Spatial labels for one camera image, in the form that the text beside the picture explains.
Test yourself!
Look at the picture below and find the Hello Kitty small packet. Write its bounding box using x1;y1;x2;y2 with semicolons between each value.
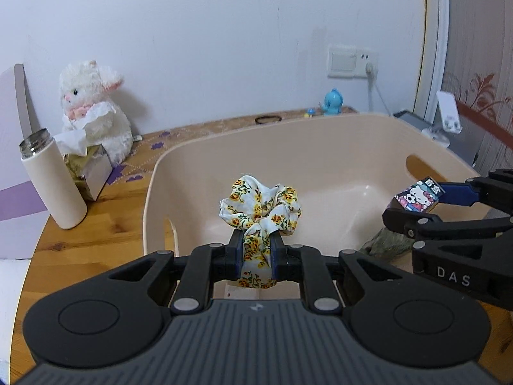
393;175;445;213

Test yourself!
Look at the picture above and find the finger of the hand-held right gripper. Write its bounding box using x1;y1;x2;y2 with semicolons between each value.
382;206;513;245
438;167;513;209

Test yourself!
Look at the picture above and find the white purple board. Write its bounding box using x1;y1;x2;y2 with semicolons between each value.
0;63;52;260

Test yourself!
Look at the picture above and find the white wall switch socket panel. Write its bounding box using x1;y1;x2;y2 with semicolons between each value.
327;44;380;79

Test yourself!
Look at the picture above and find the white tissue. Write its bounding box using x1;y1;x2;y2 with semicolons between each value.
54;101;115;156

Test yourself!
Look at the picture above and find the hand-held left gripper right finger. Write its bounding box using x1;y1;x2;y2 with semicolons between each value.
270;233;406;314

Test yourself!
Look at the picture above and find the white phone stand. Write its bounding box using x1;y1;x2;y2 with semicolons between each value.
421;90;463;145

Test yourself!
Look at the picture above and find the white plug with cable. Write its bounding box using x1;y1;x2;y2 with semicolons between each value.
366;62;392;115

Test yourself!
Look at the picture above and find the grey brown furry item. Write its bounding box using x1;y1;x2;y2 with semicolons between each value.
359;227;414;258

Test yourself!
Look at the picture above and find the floral fabric scrunchie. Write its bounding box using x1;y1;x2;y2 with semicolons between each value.
218;174;301;289

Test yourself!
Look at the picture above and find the white thermos bottle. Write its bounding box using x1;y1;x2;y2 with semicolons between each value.
19;127;88;230

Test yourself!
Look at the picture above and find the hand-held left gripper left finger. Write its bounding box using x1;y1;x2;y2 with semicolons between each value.
106;232;244;316

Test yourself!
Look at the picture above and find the blue toy figure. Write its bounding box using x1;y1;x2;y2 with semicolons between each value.
319;87;344;117

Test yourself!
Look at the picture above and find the beige plastic basin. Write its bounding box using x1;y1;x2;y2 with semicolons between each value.
143;114;483;301

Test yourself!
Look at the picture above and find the tissue box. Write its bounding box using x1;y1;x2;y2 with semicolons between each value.
60;144;113;202

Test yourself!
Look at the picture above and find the white plush lamb toy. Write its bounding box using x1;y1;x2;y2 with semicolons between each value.
59;59;134;164

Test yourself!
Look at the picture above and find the white door frame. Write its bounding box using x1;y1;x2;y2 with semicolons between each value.
415;0;450;123

